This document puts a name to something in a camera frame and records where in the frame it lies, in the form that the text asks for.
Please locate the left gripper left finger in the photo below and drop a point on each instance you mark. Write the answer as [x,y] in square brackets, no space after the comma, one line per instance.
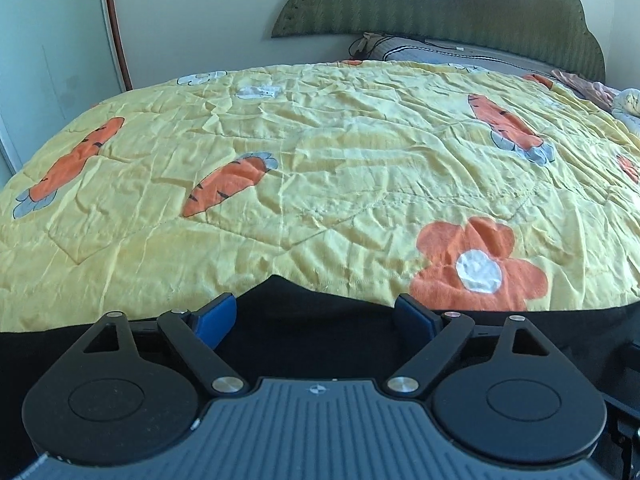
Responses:
[115,368]

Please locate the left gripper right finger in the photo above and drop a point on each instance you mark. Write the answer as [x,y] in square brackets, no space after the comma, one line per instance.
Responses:
[454,356]

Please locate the black pants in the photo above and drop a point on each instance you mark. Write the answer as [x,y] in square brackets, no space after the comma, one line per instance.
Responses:
[285,330]

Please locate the yellow carrot flower quilt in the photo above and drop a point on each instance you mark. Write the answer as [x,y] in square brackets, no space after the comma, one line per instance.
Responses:
[468,189]

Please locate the pink crumpled cloth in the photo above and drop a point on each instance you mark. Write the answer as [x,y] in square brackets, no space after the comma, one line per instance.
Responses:
[593,91]

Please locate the white printed blanket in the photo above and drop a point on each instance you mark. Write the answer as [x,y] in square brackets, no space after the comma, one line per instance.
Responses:
[626,108]

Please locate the grey striped pillow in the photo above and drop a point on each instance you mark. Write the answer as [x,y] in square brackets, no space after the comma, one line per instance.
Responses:
[377,47]

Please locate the white floral wardrobe door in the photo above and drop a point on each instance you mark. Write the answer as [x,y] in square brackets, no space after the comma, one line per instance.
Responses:
[57,60]

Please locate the green padded headboard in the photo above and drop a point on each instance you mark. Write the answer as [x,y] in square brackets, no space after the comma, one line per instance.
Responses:
[554,32]

